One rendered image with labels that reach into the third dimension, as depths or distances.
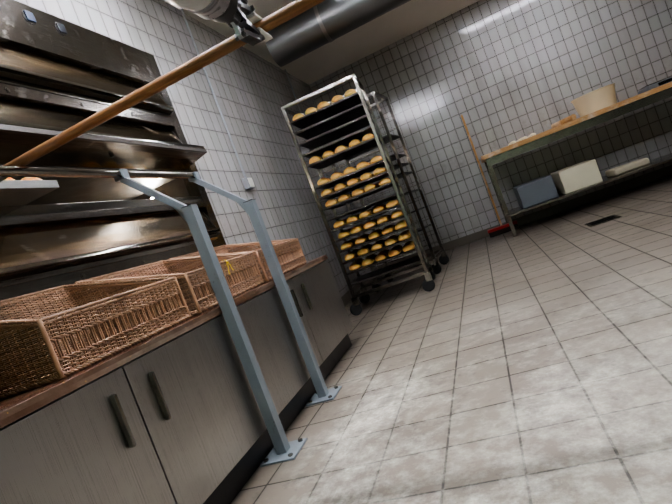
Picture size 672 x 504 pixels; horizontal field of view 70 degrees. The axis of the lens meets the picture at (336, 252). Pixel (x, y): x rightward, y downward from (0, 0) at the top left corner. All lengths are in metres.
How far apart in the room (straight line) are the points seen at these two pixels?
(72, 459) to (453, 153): 5.44
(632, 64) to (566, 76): 0.65
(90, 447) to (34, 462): 0.13
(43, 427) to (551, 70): 5.87
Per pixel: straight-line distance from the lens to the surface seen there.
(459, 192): 6.11
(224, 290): 1.75
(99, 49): 2.97
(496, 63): 6.26
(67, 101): 2.56
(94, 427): 1.31
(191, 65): 1.33
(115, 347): 1.47
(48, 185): 1.98
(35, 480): 1.21
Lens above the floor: 0.67
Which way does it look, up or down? 2 degrees down
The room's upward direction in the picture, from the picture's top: 21 degrees counter-clockwise
